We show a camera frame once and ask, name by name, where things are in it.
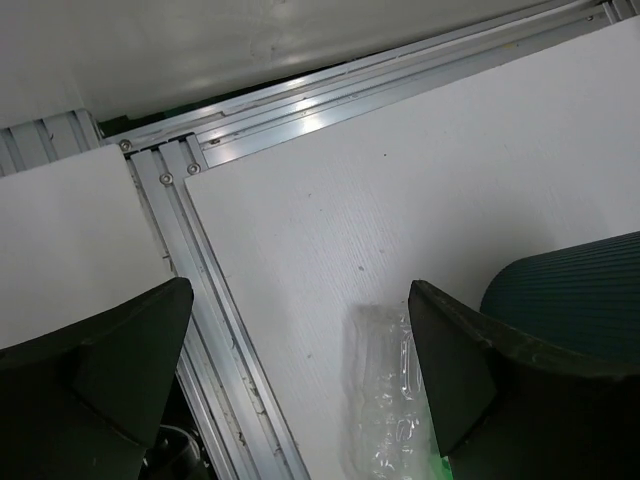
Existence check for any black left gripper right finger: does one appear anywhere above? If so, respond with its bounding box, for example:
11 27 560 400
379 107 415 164
408 280 639 479

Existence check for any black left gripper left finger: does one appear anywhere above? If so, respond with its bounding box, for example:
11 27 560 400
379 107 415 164
1 277 194 479

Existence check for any dark green plastic bin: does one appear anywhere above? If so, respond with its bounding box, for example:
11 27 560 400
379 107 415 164
480 232 639 366

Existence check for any clear crushed plastic bottle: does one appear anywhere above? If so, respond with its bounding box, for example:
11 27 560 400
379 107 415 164
341 304 453 479

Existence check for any aluminium table frame rail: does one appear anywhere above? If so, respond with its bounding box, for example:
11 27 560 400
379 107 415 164
1 1 639 479

